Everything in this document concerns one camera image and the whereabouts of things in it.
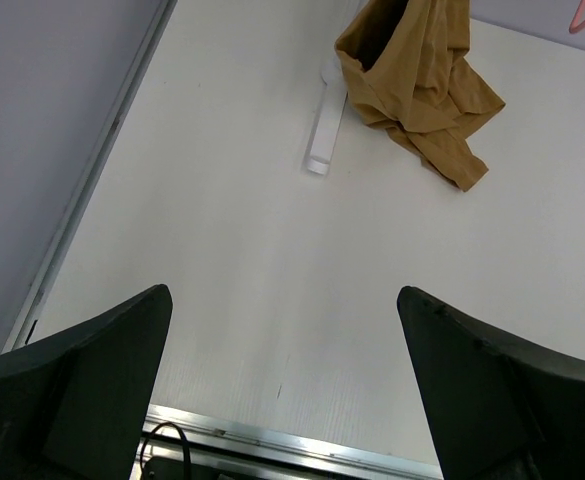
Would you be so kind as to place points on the brown tank top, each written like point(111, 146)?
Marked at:
point(406, 73)

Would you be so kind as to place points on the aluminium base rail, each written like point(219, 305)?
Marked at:
point(299, 451)

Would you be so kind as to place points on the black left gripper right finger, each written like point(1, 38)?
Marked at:
point(497, 405)

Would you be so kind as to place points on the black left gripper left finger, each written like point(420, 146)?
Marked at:
point(73, 405)

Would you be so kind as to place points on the white clothes rack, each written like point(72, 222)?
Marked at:
point(328, 119)

